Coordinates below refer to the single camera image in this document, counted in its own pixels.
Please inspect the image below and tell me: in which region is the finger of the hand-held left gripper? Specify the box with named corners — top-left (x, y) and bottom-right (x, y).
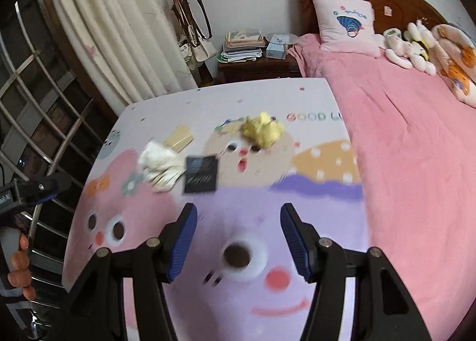
top-left (20, 171), bottom-right (72, 206)

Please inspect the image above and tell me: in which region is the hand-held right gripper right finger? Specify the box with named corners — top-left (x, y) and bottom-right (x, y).
top-left (280, 203), bottom-right (434, 341)

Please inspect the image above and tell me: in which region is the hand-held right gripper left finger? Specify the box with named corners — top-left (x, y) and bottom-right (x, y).
top-left (52, 203), bottom-right (198, 341)

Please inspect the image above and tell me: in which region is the person's left hand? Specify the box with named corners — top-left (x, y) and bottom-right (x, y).
top-left (8, 232), bottom-right (37, 301)

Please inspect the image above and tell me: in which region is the metal window grille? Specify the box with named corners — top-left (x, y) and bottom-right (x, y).
top-left (0, 1), bottom-right (120, 329)

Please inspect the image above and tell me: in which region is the pastel printed tablecloth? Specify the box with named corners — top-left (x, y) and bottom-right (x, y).
top-left (61, 79), bottom-right (369, 341)

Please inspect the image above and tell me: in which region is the beige paper packet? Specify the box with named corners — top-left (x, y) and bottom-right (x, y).
top-left (151, 168), bottom-right (187, 193)

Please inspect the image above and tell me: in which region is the black flat packet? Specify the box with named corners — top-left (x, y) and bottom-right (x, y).
top-left (183, 155), bottom-right (220, 195)

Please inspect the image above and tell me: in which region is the white crumpled tissue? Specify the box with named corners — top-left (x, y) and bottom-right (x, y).
top-left (137, 140), bottom-right (187, 182)

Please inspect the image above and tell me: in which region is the gold flat card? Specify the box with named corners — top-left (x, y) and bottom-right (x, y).
top-left (164, 124), bottom-right (195, 153)

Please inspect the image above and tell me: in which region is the yellow crumpled paper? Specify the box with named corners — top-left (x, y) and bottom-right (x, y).
top-left (242, 111), bottom-right (286, 148)

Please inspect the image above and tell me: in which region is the pink blanket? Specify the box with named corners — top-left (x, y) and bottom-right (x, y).
top-left (288, 33), bottom-right (476, 341)

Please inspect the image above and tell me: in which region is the cream curtain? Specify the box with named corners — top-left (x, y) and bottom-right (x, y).
top-left (46, 0), bottom-right (199, 108)

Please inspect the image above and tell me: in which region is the dark wooden nightstand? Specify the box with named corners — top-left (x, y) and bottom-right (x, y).
top-left (217, 53), bottom-right (303, 85)

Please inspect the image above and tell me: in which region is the white handbag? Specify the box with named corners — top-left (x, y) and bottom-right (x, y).
top-left (178, 29), bottom-right (217, 72)

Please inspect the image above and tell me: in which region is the blue tissue box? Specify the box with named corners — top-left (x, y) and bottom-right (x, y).
top-left (265, 41), bottom-right (289, 60)

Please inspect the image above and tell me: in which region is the stack of papers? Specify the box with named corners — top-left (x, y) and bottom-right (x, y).
top-left (222, 29), bottom-right (267, 63)

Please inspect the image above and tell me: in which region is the silver round plate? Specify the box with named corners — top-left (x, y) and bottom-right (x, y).
top-left (266, 33), bottom-right (300, 46)

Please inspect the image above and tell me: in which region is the pink embroidered pillow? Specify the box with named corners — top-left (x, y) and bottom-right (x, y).
top-left (310, 0), bottom-right (382, 58)

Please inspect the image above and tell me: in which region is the pink white plush toy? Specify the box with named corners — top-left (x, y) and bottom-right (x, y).
top-left (383, 28), bottom-right (414, 68)

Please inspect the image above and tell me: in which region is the white yellow plush toy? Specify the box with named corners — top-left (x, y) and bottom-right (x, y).
top-left (403, 19), bottom-right (438, 76)

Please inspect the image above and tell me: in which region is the orange printed quilt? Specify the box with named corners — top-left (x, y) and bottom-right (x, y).
top-left (431, 23), bottom-right (476, 109)

